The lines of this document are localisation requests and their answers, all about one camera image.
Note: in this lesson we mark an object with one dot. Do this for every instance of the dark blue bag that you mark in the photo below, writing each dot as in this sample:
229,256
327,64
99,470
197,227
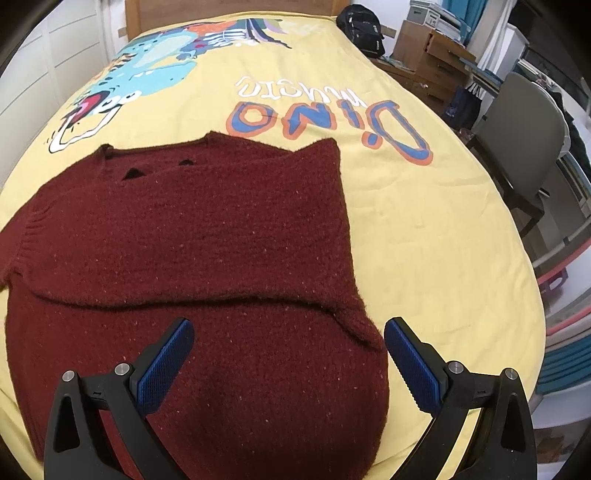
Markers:
464,107

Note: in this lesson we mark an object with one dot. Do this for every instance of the black backpack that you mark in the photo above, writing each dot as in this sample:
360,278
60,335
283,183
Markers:
361,28

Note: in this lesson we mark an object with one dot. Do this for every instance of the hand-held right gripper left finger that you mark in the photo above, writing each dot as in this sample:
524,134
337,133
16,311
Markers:
162,364

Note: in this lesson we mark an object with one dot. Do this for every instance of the white wardrobe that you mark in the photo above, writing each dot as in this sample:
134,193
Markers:
41,60

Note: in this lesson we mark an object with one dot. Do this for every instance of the wooden headboard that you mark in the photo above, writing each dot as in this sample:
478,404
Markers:
221,11

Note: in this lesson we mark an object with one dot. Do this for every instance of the yellow printed blanket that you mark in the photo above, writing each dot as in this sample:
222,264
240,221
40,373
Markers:
406,221

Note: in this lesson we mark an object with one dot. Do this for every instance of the stack of teal boxes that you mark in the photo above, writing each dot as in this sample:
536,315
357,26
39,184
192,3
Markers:
568,364

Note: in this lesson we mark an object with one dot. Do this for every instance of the pink plastic stool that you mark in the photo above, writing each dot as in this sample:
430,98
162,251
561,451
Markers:
551,277

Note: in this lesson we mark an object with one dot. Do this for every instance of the wooden drawer cabinet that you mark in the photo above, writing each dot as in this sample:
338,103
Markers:
429,60

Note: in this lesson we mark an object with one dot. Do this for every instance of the teal curtain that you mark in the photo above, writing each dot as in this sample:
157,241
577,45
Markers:
466,11

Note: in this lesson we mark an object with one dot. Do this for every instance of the grey chair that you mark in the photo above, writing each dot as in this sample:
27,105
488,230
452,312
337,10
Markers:
526,138

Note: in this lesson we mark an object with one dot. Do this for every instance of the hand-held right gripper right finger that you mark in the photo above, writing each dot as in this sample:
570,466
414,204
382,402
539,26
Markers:
413,367

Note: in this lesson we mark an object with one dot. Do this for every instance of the dark red knit sweater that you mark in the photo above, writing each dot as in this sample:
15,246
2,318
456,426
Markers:
194,272

